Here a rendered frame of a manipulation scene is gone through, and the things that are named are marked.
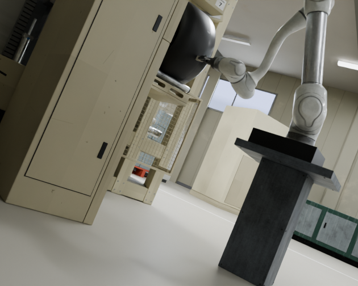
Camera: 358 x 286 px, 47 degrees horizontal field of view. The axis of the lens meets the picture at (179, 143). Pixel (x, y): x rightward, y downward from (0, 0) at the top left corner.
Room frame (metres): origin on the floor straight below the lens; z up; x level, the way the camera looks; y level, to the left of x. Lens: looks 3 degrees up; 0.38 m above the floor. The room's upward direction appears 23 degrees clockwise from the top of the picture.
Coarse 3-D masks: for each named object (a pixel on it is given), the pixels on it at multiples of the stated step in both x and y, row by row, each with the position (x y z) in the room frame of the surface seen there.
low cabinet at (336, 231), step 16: (304, 208) 7.70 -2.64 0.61; (320, 208) 7.58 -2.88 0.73; (304, 224) 7.65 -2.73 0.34; (320, 224) 7.53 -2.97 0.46; (336, 224) 7.41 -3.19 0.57; (352, 224) 7.29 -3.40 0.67; (304, 240) 7.65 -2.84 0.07; (320, 240) 7.48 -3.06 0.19; (336, 240) 7.36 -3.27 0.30; (352, 240) 7.26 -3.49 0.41; (336, 256) 7.36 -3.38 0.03; (352, 256) 7.21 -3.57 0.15
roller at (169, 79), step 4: (160, 72) 2.59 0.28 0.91; (160, 76) 2.61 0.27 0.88; (164, 76) 2.62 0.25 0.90; (168, 76) 2.64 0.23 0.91; (164, 80) 2.64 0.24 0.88; (168, 80) 2.64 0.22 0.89; (172, 80) 2.66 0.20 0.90; (176, 80) 2.68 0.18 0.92; (172, 84) 2.68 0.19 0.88; (176, 84) 2.68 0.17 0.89; (180, 84) 2.70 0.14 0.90; (180, 88) 2.71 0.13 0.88; (184, 88) 2.72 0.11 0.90; (188, 88) 2.74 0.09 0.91; (188, 92) 2.76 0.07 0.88
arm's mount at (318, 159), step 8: (256, 128) 2.12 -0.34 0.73; (256, 136) 2.11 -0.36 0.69; (264, 136) 2.09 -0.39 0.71; (272, 136) 2.07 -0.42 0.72; (280, 136) 2.05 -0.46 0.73; (264, 144) 2.08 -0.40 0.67; (272, 144) 2.06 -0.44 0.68; (280, 144) 2.05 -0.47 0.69; (288, 144) 2.03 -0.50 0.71; (296, 144) 2.01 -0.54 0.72; (304, 144) 1.99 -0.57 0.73; (280, 152) 2.04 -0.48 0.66; (288, 152) 2.02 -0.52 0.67; (296, 152) 2.01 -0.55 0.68; (304, 152) 1.99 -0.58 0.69; (312, 152) 1.97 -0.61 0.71; (304, 160) 1.98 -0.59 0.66; (312, 160) 1.97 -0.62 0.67; (320, 160) 2.16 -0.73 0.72
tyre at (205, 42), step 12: (192, 12) 2.56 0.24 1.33; (180, 24) 2.56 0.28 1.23; (192, 24) 2.53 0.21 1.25; (204, 24) 2.59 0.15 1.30; (180, 36) 2.53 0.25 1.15; (192, 36) 2.53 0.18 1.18; (204, 36) 2.58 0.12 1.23; (168, 48) 3.04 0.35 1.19; (180, 48) 2.53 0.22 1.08; (192, 48) 2.55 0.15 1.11; (204, 48) 2.60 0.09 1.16; (168, 60) 2.58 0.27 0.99; (180, 60) 2.57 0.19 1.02; (192, 60) 2.60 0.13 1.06; (168, 72) 2.63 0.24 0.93; (180, 72) 2.64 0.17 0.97; (192, 72) 2.67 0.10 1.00
